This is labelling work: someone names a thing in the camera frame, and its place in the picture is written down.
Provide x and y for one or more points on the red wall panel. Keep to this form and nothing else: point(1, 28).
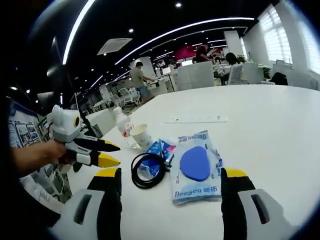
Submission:
point(185, 53)

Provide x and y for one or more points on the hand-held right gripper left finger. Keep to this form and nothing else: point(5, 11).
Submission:
point(75, 212)

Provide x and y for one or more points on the ceiling air vent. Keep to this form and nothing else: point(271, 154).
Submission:
point(115, 46)

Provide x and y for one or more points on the clear plastic water bottle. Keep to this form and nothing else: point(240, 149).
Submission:
point(123, 127)

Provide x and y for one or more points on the person's dark clothing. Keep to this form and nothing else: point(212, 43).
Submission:
point(32, 200)

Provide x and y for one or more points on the white table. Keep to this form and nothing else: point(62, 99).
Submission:
point(262, 140)

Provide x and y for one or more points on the large window with blinds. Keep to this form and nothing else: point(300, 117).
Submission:
point(275, 37)

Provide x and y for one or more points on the white paper cup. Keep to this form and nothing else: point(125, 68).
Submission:
point(142, 137)

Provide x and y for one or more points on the potted green plant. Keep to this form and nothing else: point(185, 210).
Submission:
point(241, 58)

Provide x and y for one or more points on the grey desk partition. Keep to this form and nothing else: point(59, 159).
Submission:
point(197, 75)

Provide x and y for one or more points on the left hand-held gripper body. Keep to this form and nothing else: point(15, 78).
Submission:
point(62, 125)

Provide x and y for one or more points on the white power strip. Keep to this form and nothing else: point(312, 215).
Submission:
point(195, 119)

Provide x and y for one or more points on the curved ceiling light strip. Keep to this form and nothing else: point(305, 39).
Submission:
point(75, 27)

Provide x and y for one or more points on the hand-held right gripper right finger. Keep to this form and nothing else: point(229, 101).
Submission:
point(270, 210)

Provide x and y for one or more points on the person's left hand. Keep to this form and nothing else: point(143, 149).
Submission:
point(52, 152)

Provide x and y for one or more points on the blue tissue packet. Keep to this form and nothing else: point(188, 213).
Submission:
point(156, 148)

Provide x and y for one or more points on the black backpack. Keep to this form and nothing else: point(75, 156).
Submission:
point(278, 78)

